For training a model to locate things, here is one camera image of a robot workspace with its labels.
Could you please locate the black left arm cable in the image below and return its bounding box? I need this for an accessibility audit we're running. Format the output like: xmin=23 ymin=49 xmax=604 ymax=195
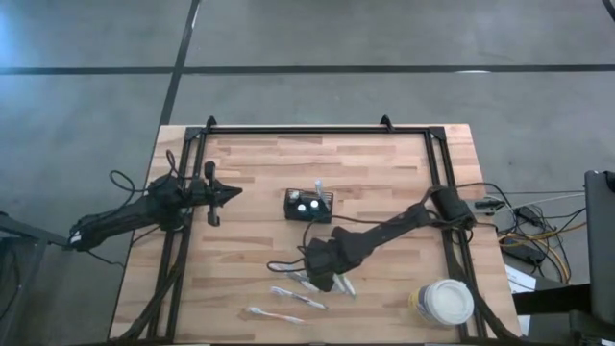
xmin=109 ymin=169 xmax=145 ymax=194

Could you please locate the black table frame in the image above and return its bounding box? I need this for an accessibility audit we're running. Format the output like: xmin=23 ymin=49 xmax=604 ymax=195
xmin=109 ymin=114 xmax=523 ymax=345

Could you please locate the white cable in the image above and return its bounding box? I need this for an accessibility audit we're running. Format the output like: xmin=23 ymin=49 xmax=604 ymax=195
xmin=499 ymin=191 xmax=587 ymax=210

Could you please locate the white paper sheet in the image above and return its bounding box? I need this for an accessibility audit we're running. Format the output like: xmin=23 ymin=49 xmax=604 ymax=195
xmin=504 ymin=263 xmax=538 ymax=295

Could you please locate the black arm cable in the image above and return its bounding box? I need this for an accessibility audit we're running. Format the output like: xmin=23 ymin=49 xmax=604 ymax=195
xmin=266 ymin=213 xmax=337 ymax=274
xmin=109 ymin=169 xmax=145 ymax=194

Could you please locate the black power brick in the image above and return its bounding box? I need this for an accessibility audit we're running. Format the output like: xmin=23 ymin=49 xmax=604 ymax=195
xmin=504 ymin=242 xmax=547 ymax=265

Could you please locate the black beam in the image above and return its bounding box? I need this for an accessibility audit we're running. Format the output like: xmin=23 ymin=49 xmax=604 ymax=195
xmin=511 ymin=283 xmax=593 ymax=316

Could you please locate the crumpled clear plastic bag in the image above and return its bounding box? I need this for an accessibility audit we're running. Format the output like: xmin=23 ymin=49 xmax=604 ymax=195
xmin=245 ymin=306 xmax=308 ymax=326

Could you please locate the black wire caddy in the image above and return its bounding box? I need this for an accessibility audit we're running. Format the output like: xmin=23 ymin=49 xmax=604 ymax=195
xmin=283 ymin=187 xmax=335 ymax=225

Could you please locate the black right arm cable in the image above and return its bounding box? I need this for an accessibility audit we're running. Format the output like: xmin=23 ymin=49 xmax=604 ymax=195
xmin=266 ymin=213 xmax=337 ymax=274

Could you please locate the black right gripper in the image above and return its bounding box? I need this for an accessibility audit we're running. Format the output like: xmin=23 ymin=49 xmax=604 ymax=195
xmin=305 ymin=236 xmax=348 ymax=292

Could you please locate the yellow cable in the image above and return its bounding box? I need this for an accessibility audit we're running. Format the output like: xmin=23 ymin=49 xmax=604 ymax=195
xmin=499 ymin=230 xmax=573 ymax=284

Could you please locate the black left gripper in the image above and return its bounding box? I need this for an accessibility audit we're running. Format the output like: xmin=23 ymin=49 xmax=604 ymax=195
xmin=204 ymin=161 xmax=243 ymax=228

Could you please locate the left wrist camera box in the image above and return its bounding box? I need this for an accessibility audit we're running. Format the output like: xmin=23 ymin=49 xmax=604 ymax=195
xmin=188 ymin=178 xmax=207 ymax=209

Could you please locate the black monitor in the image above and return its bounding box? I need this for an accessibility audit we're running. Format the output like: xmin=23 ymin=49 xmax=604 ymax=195
xmin=583 ymin=169 xmax=615 ymax=313

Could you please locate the paper cup with white lid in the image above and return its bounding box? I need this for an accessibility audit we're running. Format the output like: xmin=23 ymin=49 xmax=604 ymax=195
xmin=407 ymin=278 xmax=476 ymax=329

